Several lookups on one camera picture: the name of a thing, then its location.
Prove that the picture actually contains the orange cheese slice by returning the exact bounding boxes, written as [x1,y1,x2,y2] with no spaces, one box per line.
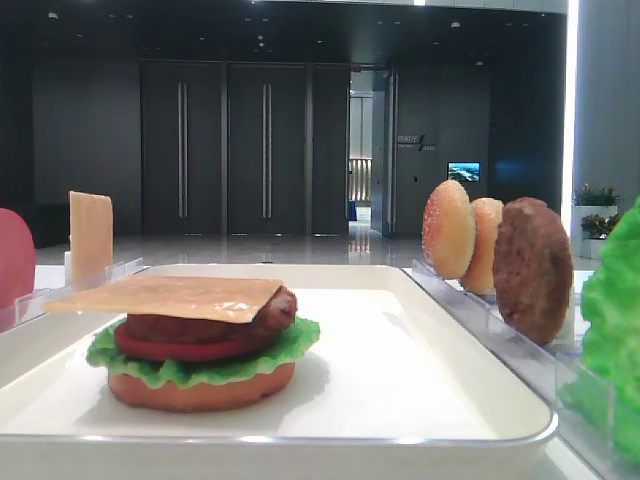
[43,275,283,324]

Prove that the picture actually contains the meat patty on burger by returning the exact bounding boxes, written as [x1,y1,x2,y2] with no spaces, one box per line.
[124,287,297,343]

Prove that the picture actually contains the lettuce on burger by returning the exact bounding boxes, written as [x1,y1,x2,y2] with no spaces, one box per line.
[86,317,320,389]

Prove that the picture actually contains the tomato slice on burger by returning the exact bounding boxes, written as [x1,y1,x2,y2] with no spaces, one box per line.
[114,326,280,362]

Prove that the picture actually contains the standing brown meat patty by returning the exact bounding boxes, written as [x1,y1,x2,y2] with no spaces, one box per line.
[493,197,573,345]

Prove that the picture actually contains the standing cheese slice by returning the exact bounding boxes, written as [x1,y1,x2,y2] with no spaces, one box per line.
[69,191,113,283]

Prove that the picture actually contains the standing red tomato slice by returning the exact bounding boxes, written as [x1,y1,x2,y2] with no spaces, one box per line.
[0,208,36,309]

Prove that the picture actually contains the standing green lettuce leaf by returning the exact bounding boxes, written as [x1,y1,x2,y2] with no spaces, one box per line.
[559,205,639,466]

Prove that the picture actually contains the sesame top bun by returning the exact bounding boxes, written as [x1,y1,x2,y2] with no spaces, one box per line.
[422,180,476,279]

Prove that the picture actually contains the white serving tray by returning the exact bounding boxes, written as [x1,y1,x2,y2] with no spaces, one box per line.
[1,264,558,479]

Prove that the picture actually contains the plain bun half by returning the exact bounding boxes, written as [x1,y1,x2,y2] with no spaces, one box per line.
[460,197,503,295]

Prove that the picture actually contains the bottom bun on tray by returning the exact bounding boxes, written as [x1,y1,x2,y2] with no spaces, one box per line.
[108,363,295,413]

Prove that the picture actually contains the potted plants in planter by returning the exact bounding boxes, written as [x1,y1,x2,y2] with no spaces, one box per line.
[570,184,621,259]

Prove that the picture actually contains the wall monitor screen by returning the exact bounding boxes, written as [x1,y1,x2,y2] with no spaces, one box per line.
[447,162,481,183]

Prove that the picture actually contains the clear left holder rail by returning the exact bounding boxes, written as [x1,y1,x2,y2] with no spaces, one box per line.
[1,257,145,333]

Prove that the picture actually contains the clear patty holder rail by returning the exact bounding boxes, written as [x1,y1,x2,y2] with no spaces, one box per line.
[408,260,615,453]

